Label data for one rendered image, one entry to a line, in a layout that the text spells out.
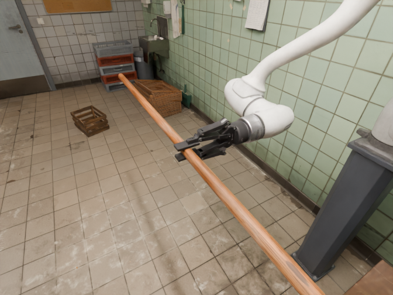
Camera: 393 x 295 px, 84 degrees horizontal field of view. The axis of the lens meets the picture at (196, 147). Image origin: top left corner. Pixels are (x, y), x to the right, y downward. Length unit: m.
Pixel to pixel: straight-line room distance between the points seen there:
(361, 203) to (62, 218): 2.08
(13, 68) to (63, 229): 3.31
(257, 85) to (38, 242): 1.91
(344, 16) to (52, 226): 2.19
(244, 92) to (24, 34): 4.21
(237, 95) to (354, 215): 0.85
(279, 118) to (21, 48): 4.41
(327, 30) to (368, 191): 0.75
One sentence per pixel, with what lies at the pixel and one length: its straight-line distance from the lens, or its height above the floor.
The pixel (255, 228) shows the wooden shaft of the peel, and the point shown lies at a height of 1.20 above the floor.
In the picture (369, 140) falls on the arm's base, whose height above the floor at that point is 1.03.
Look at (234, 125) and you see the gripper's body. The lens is 0.69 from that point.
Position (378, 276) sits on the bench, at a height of 0.58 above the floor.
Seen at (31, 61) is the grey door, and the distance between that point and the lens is 4.79.
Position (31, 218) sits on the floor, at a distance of 2.36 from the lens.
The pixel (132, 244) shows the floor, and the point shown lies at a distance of 1.86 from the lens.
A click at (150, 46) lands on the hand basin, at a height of 0.80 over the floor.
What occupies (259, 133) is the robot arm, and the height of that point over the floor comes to 1.18.
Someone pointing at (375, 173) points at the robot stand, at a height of 0.93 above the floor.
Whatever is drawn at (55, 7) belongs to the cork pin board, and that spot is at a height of 1.28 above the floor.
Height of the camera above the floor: 1.57
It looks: 37 degrees down
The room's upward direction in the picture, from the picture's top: straight up
